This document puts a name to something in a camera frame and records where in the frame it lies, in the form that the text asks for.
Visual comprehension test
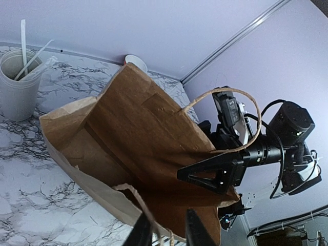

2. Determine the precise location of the tall white wrapped straw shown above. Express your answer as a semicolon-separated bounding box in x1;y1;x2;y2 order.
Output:
20;19;27;67

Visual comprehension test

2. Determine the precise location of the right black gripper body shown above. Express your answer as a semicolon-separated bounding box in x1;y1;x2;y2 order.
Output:
198;120;284;187

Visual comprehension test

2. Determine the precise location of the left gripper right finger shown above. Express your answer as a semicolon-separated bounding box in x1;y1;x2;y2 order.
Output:
186;209;216;246

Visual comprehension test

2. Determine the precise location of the brown paper bag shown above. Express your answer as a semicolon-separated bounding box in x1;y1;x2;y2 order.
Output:
39;63;240;245

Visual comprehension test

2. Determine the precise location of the orange and white bowl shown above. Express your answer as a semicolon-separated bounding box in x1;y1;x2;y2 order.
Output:
124;54;148;73

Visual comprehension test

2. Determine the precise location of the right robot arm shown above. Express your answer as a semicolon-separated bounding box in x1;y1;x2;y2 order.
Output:
177;97;321;199

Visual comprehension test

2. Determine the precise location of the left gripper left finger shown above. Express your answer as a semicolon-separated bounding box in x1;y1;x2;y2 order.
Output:
123;212;156;246

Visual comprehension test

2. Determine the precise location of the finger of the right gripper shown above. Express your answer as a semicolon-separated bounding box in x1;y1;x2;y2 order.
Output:
177;153;243;194

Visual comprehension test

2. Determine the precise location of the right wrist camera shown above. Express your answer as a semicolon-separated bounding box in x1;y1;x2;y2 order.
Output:
212;86;251;146

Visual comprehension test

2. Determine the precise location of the short white wrapped straw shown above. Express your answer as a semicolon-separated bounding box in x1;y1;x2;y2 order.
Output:
14;39;54;80

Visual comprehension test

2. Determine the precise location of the white cylindrical straw holder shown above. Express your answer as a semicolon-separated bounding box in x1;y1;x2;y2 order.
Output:
1;49;41;121

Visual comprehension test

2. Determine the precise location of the right aluminium frame post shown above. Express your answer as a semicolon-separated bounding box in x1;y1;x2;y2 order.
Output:
180;0;290;87

